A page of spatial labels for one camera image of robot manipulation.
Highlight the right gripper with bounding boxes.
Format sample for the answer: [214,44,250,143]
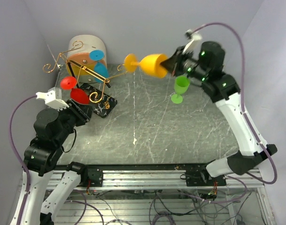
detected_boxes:
[161,45,209,82]

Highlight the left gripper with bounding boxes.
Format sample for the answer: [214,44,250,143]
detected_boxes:
[55,97,95,144]

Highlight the yellow wine glass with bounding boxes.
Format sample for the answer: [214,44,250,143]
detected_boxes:
[124,53,168,78]

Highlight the green wine glass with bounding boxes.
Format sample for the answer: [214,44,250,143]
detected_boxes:
[171,75,190,104]

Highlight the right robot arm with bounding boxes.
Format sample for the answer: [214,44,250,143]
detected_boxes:
[160,41,278,186]

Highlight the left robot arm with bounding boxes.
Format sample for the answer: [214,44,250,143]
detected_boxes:
[10,99,93,225]

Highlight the red wine glass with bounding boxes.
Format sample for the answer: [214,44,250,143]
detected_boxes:
[60,76,90,105]

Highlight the gold black wine glass rack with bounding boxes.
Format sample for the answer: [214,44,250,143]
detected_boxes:
[43,49,118,118]

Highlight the blue wine glass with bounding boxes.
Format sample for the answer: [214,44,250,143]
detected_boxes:
[89,50,109,78]

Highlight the cylindrical drum container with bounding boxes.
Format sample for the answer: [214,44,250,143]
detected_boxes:
[66,35,107,83]

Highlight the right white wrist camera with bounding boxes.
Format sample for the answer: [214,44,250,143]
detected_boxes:
[182,29,203,54]

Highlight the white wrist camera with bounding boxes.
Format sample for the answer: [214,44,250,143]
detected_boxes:
[36,87,69,111]
[182,29,203,54]

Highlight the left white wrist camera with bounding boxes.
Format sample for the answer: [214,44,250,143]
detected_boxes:
[36,87,69,111]

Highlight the aluminium frame rail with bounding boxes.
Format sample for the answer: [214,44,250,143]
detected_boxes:
[16,168,265,191]

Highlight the loose wires under table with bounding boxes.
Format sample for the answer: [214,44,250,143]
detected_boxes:
[70,187,254,225]

